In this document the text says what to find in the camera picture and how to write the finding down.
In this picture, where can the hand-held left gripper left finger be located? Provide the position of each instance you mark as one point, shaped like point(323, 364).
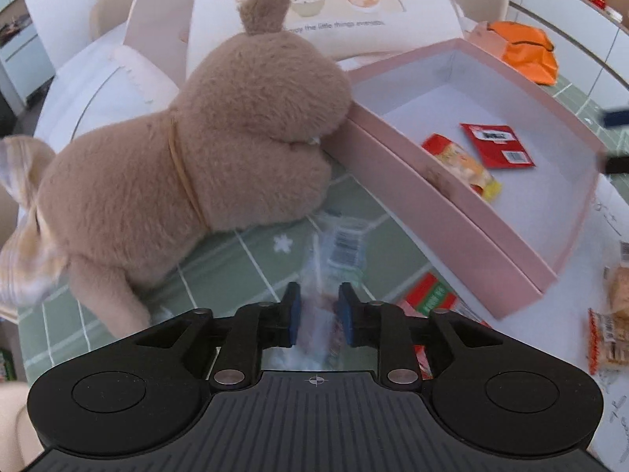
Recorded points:
point(295, 315)

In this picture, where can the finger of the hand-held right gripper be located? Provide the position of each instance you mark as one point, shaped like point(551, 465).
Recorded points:
point(614, 163)
point(616, 118)

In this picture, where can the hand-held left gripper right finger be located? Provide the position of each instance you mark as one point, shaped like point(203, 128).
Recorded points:
point(346, 315)

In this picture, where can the clear plastic snack packet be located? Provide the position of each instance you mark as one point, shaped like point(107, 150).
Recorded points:
point(344, 248)

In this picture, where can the pink cardboard box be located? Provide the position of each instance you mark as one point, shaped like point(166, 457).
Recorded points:
point(442, 216)

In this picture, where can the red and green snack packet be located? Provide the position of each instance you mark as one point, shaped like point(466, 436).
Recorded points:
point(432, 295)

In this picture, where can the orange bag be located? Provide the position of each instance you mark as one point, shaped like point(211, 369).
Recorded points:
point(530, 54)

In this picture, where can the white cabinet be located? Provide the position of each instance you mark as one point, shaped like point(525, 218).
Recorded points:
point(565, 14)

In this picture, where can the red snack packet white label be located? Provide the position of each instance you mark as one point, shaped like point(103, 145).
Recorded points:
point(496, 151)

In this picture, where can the clear bread packet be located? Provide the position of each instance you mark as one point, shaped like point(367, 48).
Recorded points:
point(620, 290)

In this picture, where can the red and yellow snack packet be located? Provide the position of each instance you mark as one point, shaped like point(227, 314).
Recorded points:
point(457, 158)

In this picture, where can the orange striped snack packet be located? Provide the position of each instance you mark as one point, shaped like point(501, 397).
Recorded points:
point(607, 339)

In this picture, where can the brown plush toy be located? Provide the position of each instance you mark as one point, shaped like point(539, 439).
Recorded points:
point(196, 132)

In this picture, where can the plaid fabric bow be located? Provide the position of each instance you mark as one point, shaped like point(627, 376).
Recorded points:
point(29, 236)

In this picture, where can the pink box lid cartoon print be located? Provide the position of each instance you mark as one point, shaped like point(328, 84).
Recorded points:
point(344, 24)

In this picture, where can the white scalloped cloth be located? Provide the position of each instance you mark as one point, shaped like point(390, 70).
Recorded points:
point(98, 93)

